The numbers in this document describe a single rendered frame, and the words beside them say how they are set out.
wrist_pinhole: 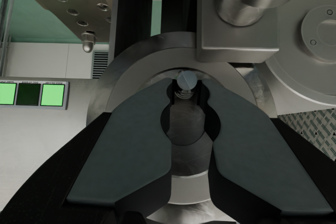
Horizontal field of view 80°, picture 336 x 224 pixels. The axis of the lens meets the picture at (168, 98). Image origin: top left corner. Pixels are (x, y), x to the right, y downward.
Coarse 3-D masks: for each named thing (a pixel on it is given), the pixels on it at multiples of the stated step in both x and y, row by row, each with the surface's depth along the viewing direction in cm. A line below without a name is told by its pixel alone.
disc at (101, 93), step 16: (176, 32) 17; (192, 32) 17; (128, 48) 16; (144, 48) 16; (160, 48) 16; (112, 64) 16; (128, 64) 16; (240, 64) 16; (112, 80) 16; (256, 80) 16; (96, 96) 16; (256, 96) 16; (272, 96) 16; (96, 112) 16; (272, 112) 15; (160, 208) 15; (176, 208) 15; (192, 208) 15; (208, 208) 15
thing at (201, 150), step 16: (176, 96) 14; (192, 96) 14; (176, 112) 14; (192, 112) 14; (176, 128) 13; (192, 128) 13; (176, 144) 14; (192, 144) 13; (208, 144) 13; (176, 160) 13; (192, 160) 13; (208, 160) 13; (176, 176) 13; (192, 176) 13
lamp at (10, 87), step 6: (0, 84) 50; (6, 84) 50; (12, 84) 50; (0, 90) 49; (6, 90) 49; (12, 90) 49; (0, 96) 49; (6, 96) 49; (12, 96) 49; (0, 102) 49; (6, 102) 49; (12, 102) 49
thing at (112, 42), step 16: (112, 0) 18; (128, 0) 22; (144, 0) 33; (112, 16) 18; (128, 16) 22; (144, 16) 34; (112, 32) 18; (128, 32) 22; (144, 32) 34; (112, 48) 17
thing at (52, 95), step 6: (48, 90) 49; (54, 90) 49; (60, 90) 49; (42, 96) 49; (48, 96) 49; (54, 96) 49; (60, 96) 49; (42, 102) 49; (48, 102) 49; (54, 102) 49; (60, 102) 49
